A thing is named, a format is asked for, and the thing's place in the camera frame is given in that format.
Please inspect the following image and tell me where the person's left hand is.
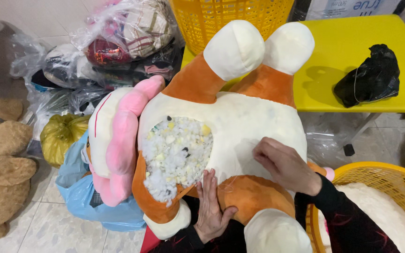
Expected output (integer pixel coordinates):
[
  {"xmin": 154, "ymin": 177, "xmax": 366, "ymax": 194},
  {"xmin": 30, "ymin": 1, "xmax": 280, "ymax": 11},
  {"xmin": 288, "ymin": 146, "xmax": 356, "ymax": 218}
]
[{"xmin": 193, "ymin": 169, "xmax": 239, "ymax": 245}]

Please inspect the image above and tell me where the person's right hand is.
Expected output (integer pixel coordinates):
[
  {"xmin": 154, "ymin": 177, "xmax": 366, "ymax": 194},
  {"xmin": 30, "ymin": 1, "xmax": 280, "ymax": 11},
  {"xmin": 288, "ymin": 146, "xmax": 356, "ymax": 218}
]
[{"xmin": 253, "ymin": 137, "xmax": 323, "ymax": 197}]

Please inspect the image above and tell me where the orange and cream plush toy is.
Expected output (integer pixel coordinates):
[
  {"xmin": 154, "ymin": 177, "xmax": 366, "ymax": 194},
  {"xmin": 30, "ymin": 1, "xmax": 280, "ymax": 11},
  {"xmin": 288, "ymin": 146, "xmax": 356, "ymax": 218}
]
[{"xmin": 131, "ymin": 20, "xmax": 335, "ymax": 253}]

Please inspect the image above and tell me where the thin sewing thread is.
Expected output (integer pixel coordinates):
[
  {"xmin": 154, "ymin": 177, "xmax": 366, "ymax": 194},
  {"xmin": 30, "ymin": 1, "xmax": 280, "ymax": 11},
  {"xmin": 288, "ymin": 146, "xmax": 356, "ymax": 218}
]
[{"xmin": 218, "ymin": 175, "xmax": 239, "ymax": 193}]

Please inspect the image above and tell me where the clear plastic sheet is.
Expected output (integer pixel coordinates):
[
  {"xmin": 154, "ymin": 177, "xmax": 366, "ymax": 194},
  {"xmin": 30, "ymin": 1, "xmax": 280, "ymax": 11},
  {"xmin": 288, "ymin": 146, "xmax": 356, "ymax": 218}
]
[{"xmin": 299, "ymin": 112, "xmax": 351, "ymax": 170}]

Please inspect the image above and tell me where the shredded foam stuffing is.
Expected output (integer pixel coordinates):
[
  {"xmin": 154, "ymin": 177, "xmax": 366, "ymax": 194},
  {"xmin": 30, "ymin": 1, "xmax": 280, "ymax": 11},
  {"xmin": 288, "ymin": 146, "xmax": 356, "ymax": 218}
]
[{"xmin": 141, "ymin": 116, "xmax": 214, "ymax": 207}]

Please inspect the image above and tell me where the black plastic bag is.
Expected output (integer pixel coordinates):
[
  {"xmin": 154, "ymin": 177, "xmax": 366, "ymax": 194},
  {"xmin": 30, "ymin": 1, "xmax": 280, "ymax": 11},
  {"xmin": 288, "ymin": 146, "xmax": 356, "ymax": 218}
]
[{"xmin": 333, "ymin": 44, "xmax": 401, "ymax": 108}]

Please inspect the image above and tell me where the round yellow plastic basket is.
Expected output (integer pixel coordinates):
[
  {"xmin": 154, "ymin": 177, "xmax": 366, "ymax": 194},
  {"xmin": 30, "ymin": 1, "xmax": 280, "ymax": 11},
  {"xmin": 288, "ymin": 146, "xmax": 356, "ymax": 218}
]
[{"xmin": 305, "ymin": 161, "xmax": 405, "ymax": 253}]

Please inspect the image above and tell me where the yellow table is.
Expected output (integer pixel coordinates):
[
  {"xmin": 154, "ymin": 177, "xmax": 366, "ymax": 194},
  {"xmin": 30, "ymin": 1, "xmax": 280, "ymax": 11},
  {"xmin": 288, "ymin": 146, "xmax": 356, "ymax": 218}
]
[{"xmin": 181, "ymin": 14, "xmax": 405, "ymax": 157}]

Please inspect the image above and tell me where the white fluffy plush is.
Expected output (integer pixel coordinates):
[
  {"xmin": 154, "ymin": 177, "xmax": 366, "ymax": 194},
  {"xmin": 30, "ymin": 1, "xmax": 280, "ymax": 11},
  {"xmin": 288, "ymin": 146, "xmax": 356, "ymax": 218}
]
[{"xmin": 317, "ymin": 182, "xmax": 405, "ymax": 253}]

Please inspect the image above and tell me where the pink and cream plush toy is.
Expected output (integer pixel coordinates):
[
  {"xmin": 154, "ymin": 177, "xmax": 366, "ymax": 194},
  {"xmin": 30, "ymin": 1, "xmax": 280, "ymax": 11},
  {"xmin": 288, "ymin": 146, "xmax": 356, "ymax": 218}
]
[{"xmin": 81, "ymin": 75, "xmax": 166, "ymax": 208}]

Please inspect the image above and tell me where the red cloth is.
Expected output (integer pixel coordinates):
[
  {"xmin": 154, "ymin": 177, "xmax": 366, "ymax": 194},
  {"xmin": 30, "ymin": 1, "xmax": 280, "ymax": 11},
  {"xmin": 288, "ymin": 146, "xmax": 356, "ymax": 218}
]
[{"xmin": 139, "ymin": 226, "xmax": 161, "ymax": 253}]

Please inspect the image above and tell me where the tall yellow plastic basket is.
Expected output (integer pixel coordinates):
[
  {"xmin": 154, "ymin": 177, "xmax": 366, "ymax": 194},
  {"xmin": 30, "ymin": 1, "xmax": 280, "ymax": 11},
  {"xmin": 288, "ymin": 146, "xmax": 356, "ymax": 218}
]
[{"xmin": 169, "ymin": 0, "xmax": 295, "ymax": 55}]

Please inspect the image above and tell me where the white printed sack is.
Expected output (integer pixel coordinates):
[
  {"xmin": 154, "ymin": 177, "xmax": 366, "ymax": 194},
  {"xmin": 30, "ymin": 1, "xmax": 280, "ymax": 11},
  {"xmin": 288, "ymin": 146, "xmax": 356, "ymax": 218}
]
[{"xmin": 306, "ymin": 0, "xmax": 402, "ymax": 21}]

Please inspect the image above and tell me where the heap of clear cloth bags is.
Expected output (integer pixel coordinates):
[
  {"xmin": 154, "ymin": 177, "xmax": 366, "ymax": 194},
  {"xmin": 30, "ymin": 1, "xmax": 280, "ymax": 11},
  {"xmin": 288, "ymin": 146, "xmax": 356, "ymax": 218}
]
[{"xmin": 9, "ymin": 0, "xmax": 186, "ymax": 159}]

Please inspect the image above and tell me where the light blue plastic bag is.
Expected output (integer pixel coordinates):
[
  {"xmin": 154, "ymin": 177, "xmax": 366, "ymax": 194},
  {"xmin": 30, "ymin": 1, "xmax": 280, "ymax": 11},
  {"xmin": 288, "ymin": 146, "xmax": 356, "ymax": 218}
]
[{"xmin": 55, "ymin": 130, "xmax": 147, "ymax": 233}]

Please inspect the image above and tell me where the olive yellow plastic bag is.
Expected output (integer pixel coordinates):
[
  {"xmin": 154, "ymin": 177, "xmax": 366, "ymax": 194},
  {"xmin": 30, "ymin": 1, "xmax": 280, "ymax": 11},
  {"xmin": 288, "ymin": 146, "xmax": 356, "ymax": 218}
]
[{"xmin": 40, "ymin": 113, "xmax": 91, "ymax": 169}]

